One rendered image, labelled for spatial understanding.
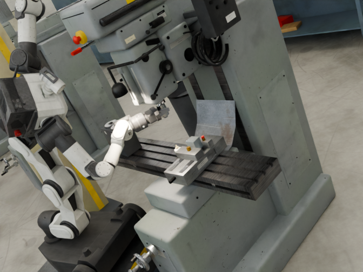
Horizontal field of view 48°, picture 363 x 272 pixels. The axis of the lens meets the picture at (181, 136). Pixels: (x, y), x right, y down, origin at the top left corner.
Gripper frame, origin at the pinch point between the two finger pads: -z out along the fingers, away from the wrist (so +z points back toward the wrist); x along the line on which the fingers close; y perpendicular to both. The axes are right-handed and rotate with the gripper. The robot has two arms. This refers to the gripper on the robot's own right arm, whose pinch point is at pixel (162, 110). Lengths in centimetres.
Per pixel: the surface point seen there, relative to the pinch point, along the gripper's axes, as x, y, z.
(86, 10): -20, -63, 15
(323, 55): 230, 120, -250
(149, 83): -11.8, -19.8, 2.0
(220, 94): 10.0, 11.8, -36.3
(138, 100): -7.0, -13.4, 10.3
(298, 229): -12, 111, -47
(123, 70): -7.0, -30.1, 10.5
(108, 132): 47, 14, 31
